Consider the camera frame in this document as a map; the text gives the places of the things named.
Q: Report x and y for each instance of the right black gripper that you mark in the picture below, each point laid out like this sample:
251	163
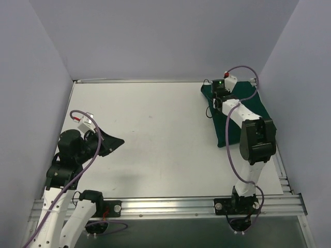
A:
218	92

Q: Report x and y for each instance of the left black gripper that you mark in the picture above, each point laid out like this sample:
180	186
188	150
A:
104	144

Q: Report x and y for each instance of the green surgical drape cloth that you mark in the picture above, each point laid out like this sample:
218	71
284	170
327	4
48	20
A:
241	90

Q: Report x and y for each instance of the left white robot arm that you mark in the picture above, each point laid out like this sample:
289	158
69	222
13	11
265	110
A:
74	149

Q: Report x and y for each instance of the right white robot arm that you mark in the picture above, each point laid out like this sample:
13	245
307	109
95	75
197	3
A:
257	143

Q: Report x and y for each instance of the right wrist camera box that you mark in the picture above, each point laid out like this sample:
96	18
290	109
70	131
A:
229	81

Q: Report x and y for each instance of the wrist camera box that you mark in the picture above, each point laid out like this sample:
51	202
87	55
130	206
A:
229	81
85	124

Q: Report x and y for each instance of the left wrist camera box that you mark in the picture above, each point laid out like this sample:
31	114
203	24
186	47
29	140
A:
85	124

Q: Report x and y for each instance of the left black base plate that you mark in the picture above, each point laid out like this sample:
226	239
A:
111	208

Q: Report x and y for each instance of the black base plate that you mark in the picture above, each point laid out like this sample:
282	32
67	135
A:
111	208
222	206

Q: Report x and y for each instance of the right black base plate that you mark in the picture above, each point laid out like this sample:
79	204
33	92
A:
222	206

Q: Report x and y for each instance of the aluminium front rail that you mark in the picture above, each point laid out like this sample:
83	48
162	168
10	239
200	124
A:
202	207

